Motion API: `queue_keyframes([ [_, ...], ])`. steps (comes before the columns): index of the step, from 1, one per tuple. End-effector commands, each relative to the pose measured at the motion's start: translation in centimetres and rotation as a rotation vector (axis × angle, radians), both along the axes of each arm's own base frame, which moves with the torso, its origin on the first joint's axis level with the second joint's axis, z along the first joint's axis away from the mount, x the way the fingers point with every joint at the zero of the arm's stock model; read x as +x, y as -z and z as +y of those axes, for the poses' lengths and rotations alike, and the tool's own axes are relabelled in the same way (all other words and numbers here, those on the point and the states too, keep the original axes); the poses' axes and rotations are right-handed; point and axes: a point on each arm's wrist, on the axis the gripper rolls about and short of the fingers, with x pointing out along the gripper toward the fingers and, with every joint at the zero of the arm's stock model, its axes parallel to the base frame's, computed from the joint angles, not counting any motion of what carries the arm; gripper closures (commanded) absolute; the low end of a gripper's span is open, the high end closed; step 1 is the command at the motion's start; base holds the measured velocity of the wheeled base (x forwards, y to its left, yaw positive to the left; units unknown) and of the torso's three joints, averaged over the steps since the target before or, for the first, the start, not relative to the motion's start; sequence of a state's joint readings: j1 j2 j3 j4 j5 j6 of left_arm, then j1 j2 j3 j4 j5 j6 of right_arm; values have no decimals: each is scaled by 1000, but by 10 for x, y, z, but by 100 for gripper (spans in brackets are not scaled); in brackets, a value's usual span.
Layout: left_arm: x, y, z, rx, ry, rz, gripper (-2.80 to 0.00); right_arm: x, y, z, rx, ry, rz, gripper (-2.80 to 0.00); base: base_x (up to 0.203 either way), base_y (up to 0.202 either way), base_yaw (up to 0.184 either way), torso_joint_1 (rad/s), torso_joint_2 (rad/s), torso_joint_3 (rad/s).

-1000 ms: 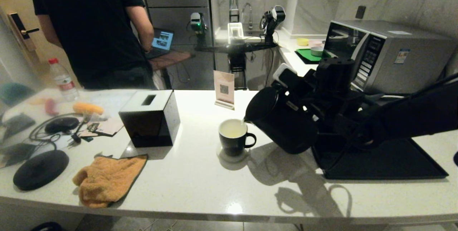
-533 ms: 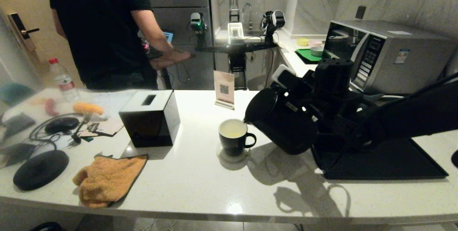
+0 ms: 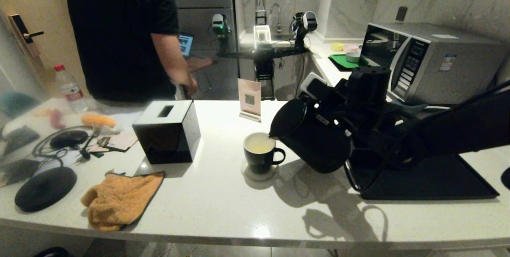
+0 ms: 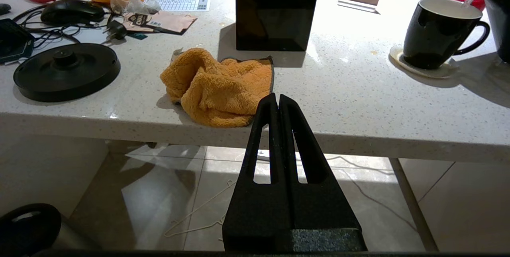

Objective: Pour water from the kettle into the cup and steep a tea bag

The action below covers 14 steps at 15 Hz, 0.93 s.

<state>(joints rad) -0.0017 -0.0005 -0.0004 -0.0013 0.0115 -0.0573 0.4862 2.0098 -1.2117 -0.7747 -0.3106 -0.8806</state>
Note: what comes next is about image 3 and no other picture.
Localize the black electric kettle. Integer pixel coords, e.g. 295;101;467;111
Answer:
269;98;353;174

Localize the green tray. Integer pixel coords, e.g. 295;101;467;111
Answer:
329;54;369;72

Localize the dark grey cloth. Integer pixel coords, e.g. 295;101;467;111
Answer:
392;102;429;116

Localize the QR code sign stand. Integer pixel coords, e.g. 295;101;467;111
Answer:
238;78;262;123

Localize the black mug white inside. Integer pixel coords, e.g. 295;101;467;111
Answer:
243;132;286;175

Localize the black rig stand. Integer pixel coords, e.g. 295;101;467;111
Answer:
217;47;309;101

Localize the white round coaster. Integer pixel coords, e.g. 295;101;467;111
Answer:
241;161;279;181

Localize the white rig box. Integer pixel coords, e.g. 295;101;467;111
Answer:
253;25;272;49

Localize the chrome faucet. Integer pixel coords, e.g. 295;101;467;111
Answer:
269;3;282;34

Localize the black serving tray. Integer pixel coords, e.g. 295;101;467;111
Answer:
351;153;500;200

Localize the silver microwave oven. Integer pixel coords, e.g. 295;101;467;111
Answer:
361;22;509;106

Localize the laptop computer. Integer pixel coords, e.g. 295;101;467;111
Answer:
178;33;195;57

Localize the black tissue box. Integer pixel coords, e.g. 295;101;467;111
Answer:
132;100;202;165

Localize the orange towel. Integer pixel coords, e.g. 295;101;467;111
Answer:
81;171;166;232

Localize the yellow toy corn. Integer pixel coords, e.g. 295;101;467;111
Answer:
81;114;116;128

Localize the person in black shirt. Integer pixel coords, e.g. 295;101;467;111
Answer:
66;0;198;103

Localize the red-capped water bottle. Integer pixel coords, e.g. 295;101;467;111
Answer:
54;65;90;114

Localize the black oval mouse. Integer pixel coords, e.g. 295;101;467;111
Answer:
50;130;89;150

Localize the red chili pepper toy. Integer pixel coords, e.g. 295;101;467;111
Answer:
50;109;68;129

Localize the black round kettle base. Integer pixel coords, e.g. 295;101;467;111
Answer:
15;167;78;213

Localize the black rounded floor object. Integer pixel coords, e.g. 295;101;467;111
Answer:
35;247;70;257

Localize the black pouch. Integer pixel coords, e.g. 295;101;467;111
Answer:
0;126;41;154

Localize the teal rounded object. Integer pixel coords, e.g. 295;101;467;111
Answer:
0;92;40;120

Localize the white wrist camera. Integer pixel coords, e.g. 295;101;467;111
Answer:
299;73;331;98

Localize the grey upright rig post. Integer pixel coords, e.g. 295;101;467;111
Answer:
253;0;267;26

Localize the black cable with plug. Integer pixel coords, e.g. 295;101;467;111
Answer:
33;126;96;162

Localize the black door lock handle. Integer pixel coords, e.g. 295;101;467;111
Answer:
10;14;45;58

